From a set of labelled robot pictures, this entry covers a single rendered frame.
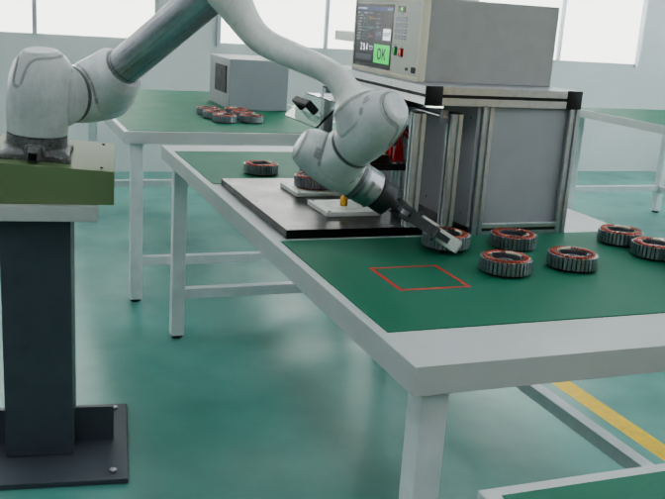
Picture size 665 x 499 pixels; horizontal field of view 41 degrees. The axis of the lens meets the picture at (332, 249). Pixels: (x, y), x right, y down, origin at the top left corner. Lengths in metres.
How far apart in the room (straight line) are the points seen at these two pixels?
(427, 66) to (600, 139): 6.51
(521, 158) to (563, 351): 0.87
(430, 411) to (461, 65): 1.08
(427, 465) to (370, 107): 0.72
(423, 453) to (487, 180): 0.95
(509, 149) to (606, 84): 6.39
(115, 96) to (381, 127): 0.93
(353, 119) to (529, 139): 0.62
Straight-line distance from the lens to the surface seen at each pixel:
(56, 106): 2.41
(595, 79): 8.57
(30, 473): 2.60
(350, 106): 1.83
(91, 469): 2.60
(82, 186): 2.37
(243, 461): 2.65
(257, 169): 2.84
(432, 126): 2.42
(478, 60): 2.32
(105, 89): 2.49
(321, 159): 1.91
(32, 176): 2.38
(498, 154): 2.26
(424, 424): 1.48
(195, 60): 7.00
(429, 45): 2.25
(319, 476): 2.59
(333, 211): 2.25
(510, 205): 2.31
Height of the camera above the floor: 1.26
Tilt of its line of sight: 15 degrees down
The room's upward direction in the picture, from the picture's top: 4 degrees clockwise
